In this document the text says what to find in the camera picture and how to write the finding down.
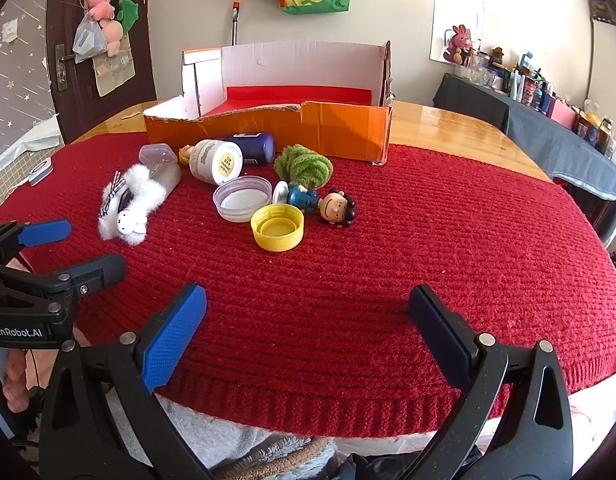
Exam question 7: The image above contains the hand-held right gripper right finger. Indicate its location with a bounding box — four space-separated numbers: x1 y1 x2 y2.
408 284 574 480

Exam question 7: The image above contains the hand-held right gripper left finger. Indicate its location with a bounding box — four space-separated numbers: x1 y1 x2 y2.
38 282 223 480

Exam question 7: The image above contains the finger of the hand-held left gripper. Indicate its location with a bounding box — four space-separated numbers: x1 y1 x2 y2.
0 254 127 328
0 219 72 267

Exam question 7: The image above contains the white fluffy plush toy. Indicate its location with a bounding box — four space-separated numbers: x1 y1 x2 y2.
98 164 169 247

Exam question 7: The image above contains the grey rounded case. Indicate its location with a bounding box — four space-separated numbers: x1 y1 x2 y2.
150 162 183 196

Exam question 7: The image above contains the small clear plastic box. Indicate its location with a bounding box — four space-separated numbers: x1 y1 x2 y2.
138 143 173 167

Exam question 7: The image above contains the yellow bottle cap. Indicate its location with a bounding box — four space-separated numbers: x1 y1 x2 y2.
250 204 305 252

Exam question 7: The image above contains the clear plastic lid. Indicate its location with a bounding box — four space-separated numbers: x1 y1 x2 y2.
213 176 273 223

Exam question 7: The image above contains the purple bottle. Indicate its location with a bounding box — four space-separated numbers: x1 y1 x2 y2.
219 132 276 166

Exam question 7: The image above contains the green knit scrunchie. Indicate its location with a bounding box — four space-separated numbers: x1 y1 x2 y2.
274 144 335 192

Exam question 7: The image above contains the white cardboard box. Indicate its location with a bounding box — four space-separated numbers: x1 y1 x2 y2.
142 41 395 166

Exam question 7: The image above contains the person's left hand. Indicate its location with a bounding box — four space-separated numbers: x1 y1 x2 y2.
2 347 44 413

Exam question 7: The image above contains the white grid sheet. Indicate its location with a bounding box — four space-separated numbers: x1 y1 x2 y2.
0 112 66 221

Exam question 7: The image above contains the grey fleece clothing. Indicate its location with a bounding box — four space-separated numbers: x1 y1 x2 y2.
152 395 339 480

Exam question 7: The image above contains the red knit cloth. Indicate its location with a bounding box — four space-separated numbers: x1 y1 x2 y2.
0 130 616 438

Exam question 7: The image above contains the beige hanging organizer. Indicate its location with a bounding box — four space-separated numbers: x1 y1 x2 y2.
90 52 136 97

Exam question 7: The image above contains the dark brown door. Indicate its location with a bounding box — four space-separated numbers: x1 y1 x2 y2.
45 0 159 143

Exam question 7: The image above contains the clear plastic bag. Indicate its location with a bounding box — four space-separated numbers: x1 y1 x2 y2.
72 14 108 63

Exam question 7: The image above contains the pale pink plush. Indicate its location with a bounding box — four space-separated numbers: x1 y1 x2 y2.
102 19 123 57

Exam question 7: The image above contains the side table with dark cloth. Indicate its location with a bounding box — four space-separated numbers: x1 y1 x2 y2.
433 72 616 201

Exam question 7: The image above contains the green plush toy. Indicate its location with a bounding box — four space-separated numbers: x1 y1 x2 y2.
116 0 139 36

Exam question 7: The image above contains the pink pig plush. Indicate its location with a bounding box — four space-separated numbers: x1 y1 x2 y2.
86 0 116 21

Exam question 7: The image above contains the row of bottles and jars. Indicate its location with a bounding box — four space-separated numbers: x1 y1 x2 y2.
455 47 616 158

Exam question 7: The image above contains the pink rabbit plush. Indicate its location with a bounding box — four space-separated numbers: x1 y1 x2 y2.
445 24 476 64

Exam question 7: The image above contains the white refrigerator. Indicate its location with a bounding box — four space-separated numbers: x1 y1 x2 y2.
585 10 616 116

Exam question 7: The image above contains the door handle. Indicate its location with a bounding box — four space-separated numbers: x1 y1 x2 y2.
55 44 73 92

